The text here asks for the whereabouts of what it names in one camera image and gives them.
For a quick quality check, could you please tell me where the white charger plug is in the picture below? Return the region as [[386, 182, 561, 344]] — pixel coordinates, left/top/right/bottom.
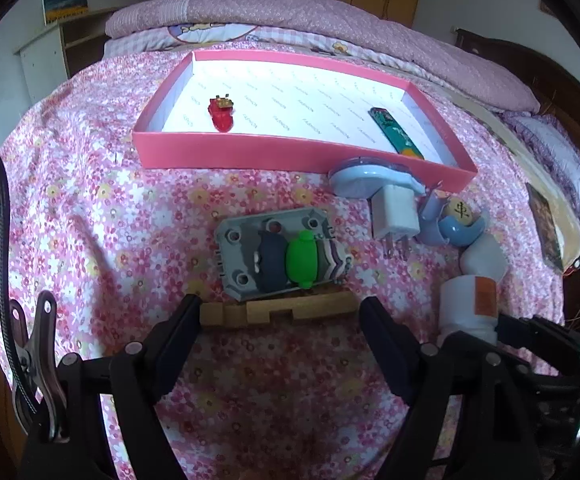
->
[[368, 183, 419, 261]]

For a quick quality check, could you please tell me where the grey plastic plate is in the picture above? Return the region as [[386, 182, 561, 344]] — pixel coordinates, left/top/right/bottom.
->
[[215, 206, 354, 304]]

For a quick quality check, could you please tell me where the wooden block piece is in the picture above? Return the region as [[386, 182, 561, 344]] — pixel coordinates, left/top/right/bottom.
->
[[199, 292, 360, 331]]

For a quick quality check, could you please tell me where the blue and white toy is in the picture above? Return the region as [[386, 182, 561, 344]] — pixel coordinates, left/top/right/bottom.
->
[[417, 192, 489, 247]]

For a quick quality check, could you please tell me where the teal patterned lighter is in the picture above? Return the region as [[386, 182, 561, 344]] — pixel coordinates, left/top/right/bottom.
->
[[368, 106, 426, 161]]

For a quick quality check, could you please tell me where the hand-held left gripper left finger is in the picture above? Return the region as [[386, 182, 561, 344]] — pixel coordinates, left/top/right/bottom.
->
[[57, 294, 203, 480]]

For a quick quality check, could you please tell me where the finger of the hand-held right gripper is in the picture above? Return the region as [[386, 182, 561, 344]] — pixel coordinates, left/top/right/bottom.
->
[[495, 311, 573, 353]]

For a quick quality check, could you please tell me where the blue picture book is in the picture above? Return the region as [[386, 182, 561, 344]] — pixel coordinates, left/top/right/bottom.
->
[[42, 0, 88, 26]]

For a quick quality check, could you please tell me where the folded pink quilt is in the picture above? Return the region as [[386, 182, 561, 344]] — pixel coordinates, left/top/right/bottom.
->
[[105, 0, 542, 114]]

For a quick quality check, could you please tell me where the pink cardboard box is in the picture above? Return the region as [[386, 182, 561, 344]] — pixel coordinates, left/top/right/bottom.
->
[[131, 49, 479, 195]]

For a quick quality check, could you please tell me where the white bottle orange label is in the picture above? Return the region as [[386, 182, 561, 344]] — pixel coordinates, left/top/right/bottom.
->
[[440, 236, 509, 347]]

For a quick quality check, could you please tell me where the green rubber toy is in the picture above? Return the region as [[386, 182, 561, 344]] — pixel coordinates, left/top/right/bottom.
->
[[285, 230, 319, 290]]

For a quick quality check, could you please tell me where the dark wooden headboard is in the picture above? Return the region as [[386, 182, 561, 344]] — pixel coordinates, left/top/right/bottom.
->
[[455, 27, 580, 201]]

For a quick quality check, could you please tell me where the purple frilled pillow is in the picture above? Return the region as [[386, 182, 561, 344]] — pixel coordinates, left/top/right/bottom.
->
[[500, 110, 580, 243]]

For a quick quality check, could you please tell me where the navy toy figure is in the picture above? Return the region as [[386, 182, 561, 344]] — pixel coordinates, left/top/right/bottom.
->
[[257, 232, 291, 295]]

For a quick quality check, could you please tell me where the white shelf unit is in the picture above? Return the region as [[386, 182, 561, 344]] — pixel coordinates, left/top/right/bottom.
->
[[14, 7, 121, 107]]

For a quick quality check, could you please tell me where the blue round case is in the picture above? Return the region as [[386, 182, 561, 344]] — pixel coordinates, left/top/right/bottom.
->
[[327, 156, 426, 199]]

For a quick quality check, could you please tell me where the pink floral bed sheet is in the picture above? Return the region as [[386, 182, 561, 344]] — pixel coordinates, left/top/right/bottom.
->
[[0, 42, 567, 480]]

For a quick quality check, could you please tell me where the dark cover book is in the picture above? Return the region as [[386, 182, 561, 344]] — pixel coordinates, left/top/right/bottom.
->
[[526, 182, 566, 274]]

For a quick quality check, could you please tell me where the wooden chess piece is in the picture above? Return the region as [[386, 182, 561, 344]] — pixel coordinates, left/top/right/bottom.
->
[[444, 199, 476, 224]]

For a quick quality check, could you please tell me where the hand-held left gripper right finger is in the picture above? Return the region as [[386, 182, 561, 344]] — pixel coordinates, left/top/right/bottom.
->
[[358, 296, 546, 480]]

